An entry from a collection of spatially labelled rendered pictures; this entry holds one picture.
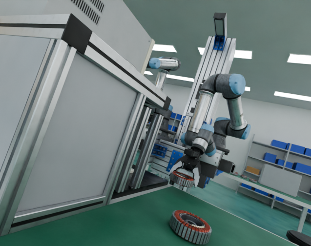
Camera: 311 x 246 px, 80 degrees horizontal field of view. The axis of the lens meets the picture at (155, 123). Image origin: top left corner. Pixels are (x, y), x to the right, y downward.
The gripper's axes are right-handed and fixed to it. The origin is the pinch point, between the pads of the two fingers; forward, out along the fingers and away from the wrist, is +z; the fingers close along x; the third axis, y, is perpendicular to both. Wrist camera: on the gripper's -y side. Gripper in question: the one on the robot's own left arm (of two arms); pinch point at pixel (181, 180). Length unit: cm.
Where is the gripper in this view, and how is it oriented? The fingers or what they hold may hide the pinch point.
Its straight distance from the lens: 90.0
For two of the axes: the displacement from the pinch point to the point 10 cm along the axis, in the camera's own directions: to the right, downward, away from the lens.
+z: -4.9, 7.2, -4.9
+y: 2.1, 6.4, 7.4
